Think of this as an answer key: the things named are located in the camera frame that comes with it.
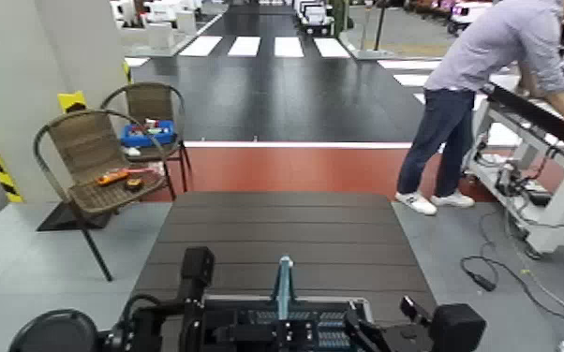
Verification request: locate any person in grey shirt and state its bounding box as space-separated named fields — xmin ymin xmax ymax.
xmin=394 ymin=0 xmax=564 ymax=217

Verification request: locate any orange hand tool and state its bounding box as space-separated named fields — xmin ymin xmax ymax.
xmin=95 ymin=167 xmax=158 ymax=187

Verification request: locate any blue plastic parts bin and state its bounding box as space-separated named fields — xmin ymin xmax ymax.
xmin=119 ymin=119 xmax=177 ymax=149

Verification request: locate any black pole with base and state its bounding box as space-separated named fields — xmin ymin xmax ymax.
xmin=353 ymin=0 xmax=397 ymax=61

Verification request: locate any white box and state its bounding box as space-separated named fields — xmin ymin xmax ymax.
xmin=144 ymin=22 xmax=176 ymax=51

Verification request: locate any white sneaker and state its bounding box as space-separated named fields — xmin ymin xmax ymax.
xmin=394 ymin=191 xmax=438 ymax=217
xmin=429 ymin=191 xmax=476 ymax=209

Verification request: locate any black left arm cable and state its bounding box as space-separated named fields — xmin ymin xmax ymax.
xmin=121 ymin=293 xmax=185 ymax=340

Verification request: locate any black power adapter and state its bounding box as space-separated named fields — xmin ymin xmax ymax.
xmin=525 ymin=188 xmax=554 ymax=208

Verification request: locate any person's left forearm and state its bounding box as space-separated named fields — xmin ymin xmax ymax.
xmin=516 ymin=63 xmax=545 ymax=98

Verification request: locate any black floor cable with adapter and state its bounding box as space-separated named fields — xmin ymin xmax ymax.
xmin=459 ymin=206 xmax=564 ymax=323

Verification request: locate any white pink miniature car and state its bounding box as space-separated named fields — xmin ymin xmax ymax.
xmin=447 ymin=0 xmax=497 ymax=37

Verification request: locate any brown wicker chair metal frame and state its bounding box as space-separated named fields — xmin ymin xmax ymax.
xmin=33 ymin=109 xmax=168 ymax=283
xmin=100 ymin=81 xmax=193 ymax=200

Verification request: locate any blue plastic crate with handles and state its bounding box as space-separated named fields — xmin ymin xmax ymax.
xmin=201 ymin=255 xmax=376 ymax=352

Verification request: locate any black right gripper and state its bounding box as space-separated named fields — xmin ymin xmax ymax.
xmin=342 ymin=294 xmax=437 ymax=352

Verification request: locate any white workbench with black top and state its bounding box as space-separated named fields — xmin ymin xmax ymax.
xmin=463 ymin=82 xmax=564 ymax=257

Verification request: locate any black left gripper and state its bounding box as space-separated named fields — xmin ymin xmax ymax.
xmin=182 ymin=294 xmax=319 ymax=352

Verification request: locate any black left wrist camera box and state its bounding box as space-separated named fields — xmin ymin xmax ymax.
xmin=180 ymin=245 xmax=216 ymax=302

